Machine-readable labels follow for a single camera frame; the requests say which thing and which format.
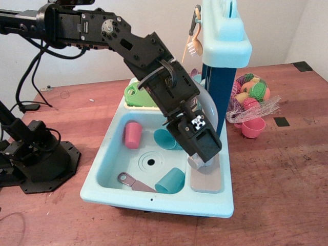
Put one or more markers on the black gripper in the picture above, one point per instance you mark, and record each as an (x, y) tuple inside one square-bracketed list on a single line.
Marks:
[(172, 89)]

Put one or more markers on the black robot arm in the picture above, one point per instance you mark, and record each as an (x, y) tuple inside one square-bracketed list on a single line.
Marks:
[(60, 27)]

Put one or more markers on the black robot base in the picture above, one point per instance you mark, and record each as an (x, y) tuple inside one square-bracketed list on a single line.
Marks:
[(36, 160)]

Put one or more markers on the teal toy plate in sink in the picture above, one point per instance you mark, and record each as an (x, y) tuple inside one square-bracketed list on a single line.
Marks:
[(165, 140)]

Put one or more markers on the teal toy cup lying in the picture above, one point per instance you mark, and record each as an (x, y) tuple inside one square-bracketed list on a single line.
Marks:
[(172, 182)]

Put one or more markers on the pink toy cup in sink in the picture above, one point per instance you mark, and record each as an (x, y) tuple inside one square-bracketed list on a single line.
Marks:
[(133, 131)]

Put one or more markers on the pink toy teacup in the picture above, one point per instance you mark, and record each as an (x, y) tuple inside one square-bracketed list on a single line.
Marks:
[(251, 128)]

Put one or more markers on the net bag of toy fruit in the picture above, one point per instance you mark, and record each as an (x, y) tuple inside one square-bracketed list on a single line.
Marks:
[(250, 98)]

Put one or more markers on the light blue toy sink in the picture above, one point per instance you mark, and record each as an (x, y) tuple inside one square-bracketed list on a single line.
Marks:
[(202, 195)]

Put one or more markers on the green toy cutting board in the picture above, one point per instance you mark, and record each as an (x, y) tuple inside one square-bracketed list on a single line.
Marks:
[(137, 98)]

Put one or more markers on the blue toy sink back tower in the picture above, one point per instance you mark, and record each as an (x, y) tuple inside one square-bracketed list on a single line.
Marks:
[(226, 48)]

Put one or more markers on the tan toy spoon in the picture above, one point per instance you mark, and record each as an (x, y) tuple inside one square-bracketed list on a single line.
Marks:
[(196, 46)]

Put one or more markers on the black tape square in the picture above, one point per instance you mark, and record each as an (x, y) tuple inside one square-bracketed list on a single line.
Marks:
[(281, 122)]

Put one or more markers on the black tape corner piece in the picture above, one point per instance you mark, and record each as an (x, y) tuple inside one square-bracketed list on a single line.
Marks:
[(302, 66)]

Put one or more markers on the small metal screw part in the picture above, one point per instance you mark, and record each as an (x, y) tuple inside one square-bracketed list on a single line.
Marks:
[(46, 89)]

